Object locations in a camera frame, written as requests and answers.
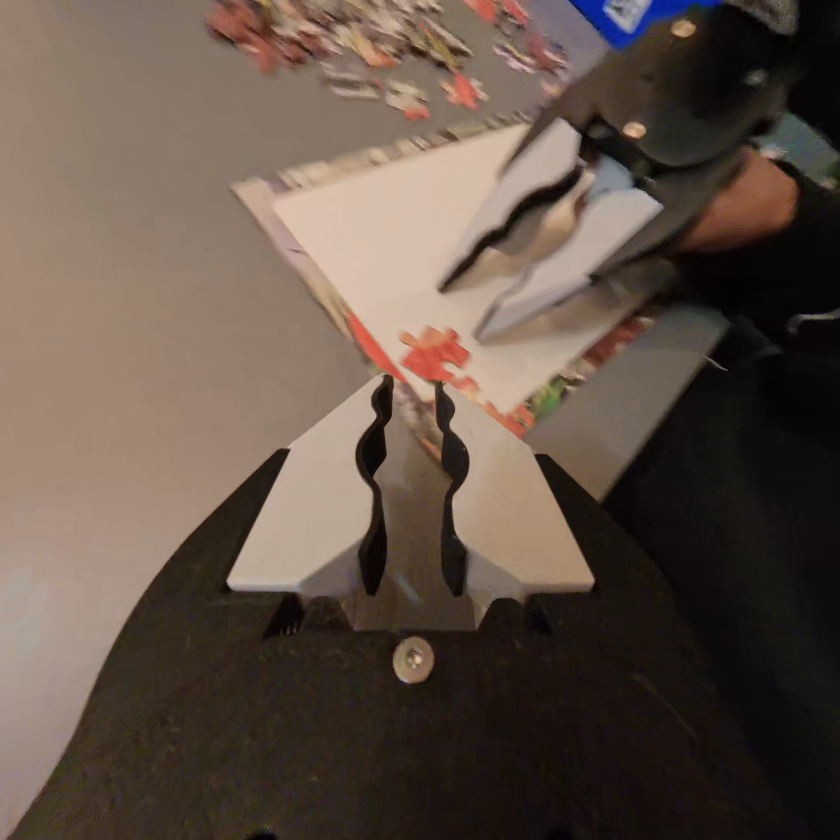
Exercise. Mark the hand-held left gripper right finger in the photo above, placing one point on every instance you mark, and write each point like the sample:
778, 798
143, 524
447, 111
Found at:
518, 525

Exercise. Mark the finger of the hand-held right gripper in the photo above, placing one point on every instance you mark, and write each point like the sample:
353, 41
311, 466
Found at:
590, 249
525, 170

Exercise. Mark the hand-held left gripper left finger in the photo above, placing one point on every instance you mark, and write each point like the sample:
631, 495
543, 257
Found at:
308, 518

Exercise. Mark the jigsaw puzzle frame board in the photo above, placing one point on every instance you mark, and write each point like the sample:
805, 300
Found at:
394, 229

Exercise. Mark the red fan-patterned jigsaw piece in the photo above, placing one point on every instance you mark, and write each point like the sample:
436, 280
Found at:
436, 354

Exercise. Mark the pile of jigsaw puzzle pieces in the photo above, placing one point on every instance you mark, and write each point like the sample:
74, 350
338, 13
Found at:
367, 39

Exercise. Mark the person's right forearm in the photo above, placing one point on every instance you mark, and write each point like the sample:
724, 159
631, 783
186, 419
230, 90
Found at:
787, 282

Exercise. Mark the person's right hand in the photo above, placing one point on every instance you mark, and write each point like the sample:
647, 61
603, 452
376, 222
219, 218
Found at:
748, 203

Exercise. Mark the blue plastic bin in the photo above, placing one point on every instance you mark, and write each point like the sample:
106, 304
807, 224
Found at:
623, 19

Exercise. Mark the person's black clothing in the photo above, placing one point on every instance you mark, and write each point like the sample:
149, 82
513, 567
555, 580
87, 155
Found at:
754, 558

